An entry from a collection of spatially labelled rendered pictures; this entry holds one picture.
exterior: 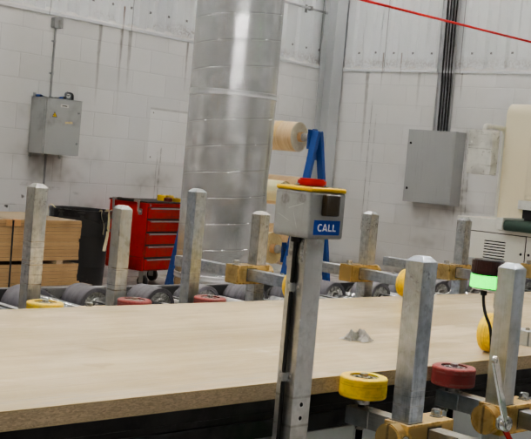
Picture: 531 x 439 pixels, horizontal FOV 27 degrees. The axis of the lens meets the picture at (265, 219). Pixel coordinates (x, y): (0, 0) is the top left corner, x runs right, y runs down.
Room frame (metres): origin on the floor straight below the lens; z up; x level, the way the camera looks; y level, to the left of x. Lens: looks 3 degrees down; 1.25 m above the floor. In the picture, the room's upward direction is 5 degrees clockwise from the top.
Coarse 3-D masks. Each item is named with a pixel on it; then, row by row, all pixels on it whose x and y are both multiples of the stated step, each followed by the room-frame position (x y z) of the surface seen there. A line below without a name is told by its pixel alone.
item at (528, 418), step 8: (440, 392) 1.98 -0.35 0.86; (448, 392) 1.97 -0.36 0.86; (464, 392) 1.98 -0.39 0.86; (440, 400) 1.98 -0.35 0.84; (448, 400) 1.97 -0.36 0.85; (456, 400) 1.96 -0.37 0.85; (464, 400) 1.95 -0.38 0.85; (472, 400) 1.93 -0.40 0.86; (480, 400) 1.92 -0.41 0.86; (448, 408) 1.97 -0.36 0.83; (456, 408) 1.96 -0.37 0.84; (464, 408) 1.95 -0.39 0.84; (472, 408) 1.93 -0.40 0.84; (520, 416) 1.86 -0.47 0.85; (528, 416) 1.85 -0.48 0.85; (520, 424) 1.86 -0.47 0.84; (528, 424) 1.85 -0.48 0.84
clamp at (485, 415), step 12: (516, 396) 1.93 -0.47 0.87; (480, 408) 1.84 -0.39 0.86; (492, 408) 1.83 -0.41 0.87; (516, 408) 1.86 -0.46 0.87; (528, 408) 1.88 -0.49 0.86; (480, 420) 1.84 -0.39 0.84; (492, 420) 1.82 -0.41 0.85; (516, 420) 1.86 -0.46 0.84; (480, 432) 1.84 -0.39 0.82; (492, 432) 1.83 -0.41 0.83; (516, 432) 1.86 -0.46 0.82
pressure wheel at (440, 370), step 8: (432, 368) 1.99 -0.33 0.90; (440, 368) 1.96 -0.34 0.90; (448, 368) 1.95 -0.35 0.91; (456, 368) 1.96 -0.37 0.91; (464, 368) 1.96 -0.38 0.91; (472, 368) 1.97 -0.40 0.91; (432, 376) 1.98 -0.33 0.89; (440, 376) 1.96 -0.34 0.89; (448, 376) 1.95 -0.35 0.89; (456, 376) 1.95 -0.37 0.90; (464, 376) 1.95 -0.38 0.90; (472, 376) 1.96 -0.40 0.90; (440, 384) 1.96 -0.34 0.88; (448, 384) 1.95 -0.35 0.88; (456, 384) 1.95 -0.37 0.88; (464, 384) 1.95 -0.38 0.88; (472, 384) 1.96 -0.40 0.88; (456, 392) 1.98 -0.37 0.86; (448, 416) 1.98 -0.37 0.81
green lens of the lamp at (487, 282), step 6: (474, 276) 1.88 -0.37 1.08; (480, 276) 1.88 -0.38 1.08; (486, 276) 1.87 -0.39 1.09; (492, 276) 1.87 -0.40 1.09; (474, 282) 1.88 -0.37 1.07; (480, 282) 1.88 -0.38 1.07; (486, 282) 1.87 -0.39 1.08; (492, 282) 1.87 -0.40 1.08; (486, 288) 1.87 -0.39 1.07; (492, 288) 1.87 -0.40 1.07
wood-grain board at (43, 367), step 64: (0, 320) 2.09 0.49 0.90; (64, 320) 2.16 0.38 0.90; (128, 320) 2.23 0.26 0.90; (192, 320) 2.31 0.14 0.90; (256, 320) 2.39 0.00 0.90; (320, 320) 2.48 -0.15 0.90; (384, 320) 2.57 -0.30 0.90; (448, 320) 2.68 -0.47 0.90; (0, 384) 1.54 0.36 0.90; (64, 384) 1.58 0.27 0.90; (128, 384) 1.61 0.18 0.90; (192, 384) 1.65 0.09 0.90; (256, 384) 1.70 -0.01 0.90; (320, 384) 1.80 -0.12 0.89
